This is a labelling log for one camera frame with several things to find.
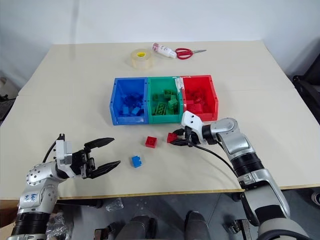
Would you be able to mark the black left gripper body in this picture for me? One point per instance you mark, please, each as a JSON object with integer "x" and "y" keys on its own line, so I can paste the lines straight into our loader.
{"x": 83, "y": 163}

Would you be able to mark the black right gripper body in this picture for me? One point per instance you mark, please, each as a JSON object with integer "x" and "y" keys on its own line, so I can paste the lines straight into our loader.
{"x": 191, "y": 136}

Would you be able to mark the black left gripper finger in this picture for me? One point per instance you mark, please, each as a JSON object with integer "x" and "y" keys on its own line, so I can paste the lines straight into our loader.
{"x": 106, "y": 167}
{"x": 100, "y": 142}

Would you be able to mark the red toy building block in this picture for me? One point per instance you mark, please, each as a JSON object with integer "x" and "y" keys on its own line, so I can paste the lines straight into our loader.
{"x": 198, "y": 95}
{"x": 151, "y": 142}
{"x": 171, "y": 138}

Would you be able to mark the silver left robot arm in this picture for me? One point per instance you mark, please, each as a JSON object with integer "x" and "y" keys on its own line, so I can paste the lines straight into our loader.
{"x": 37, "y": 185}

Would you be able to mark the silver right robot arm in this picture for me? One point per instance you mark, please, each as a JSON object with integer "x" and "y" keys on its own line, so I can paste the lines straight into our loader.
{"x": 250, "y": 160}

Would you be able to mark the green toy building block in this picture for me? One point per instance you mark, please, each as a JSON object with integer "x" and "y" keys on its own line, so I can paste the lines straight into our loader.
{"x": 169, "y": 93}
{"x": 157, "y": 97}
{"x": 173, "y": 105}

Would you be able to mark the large red building block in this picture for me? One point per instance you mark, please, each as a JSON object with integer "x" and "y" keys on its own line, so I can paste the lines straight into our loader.
{"x": 195, "y": 108}

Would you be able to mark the blue toy building block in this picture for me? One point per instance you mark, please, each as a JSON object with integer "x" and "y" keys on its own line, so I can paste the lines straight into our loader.
{"x": 135, "y": 162}
{"x": 133, "y": 98}
{"x": 125, "y": 110}
{"x": 136, "y": 111}

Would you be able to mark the flat green building plate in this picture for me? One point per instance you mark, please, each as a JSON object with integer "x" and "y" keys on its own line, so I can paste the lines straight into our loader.
{"x": 160, "y": 110}

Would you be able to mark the green plastic bin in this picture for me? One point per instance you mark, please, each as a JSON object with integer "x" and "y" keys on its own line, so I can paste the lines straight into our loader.
{"x": 151, "y": 120}

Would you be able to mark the clear plastic bag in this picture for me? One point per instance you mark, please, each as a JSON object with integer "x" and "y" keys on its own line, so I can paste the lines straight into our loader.
{"x": 58, "y": 226}
{"x": 113, "y": 205}

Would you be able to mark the red plastic bin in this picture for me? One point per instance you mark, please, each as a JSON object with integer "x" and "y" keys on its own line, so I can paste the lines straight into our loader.
{"x": 212, "y": 100}

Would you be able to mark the blue plastic bin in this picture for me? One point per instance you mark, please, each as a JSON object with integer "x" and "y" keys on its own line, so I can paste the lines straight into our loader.
{"x": 117, "y": 100}

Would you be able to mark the white tape strip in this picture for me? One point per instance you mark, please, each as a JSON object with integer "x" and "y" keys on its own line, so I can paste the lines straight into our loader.
{"x": 179, "y": 85}

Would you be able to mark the dark rounded shape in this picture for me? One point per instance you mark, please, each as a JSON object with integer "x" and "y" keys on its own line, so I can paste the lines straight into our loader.
{"x": 142, "y": 228}
{"x": 197, "y": 226}

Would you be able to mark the clear tape roll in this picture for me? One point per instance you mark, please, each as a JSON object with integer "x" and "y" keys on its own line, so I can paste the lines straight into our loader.
{"x": 141, "y": 58}

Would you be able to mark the white plastic bottle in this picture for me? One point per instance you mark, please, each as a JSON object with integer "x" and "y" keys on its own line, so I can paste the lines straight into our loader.
{"x": 163, "y": 50}

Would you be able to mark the dark cluttered equipment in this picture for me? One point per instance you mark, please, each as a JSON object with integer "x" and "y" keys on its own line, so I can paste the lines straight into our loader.
{"x": 6, "y": 102}

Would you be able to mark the brown cardboard box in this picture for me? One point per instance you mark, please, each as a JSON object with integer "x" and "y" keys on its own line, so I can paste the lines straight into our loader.
{"x": 6, "y": 232}

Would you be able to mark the white shoe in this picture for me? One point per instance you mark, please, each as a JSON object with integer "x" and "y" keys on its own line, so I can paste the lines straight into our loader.
{"x": 316, "y": 198}

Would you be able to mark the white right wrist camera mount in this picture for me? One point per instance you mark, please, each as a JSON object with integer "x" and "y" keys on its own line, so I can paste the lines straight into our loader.
{"x": 192, "y": 121}

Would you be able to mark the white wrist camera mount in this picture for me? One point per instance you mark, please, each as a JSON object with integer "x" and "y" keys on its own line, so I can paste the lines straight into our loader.
{"x": 63, "y": 152}
{"x": 192, "y": 121}

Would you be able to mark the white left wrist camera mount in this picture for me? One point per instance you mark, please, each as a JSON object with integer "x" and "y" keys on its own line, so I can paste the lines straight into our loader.
{"x": 63, "y": 152}

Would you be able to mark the black equipment frame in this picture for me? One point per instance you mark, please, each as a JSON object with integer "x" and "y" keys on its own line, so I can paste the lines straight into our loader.
{"x": 307, "y": 90}

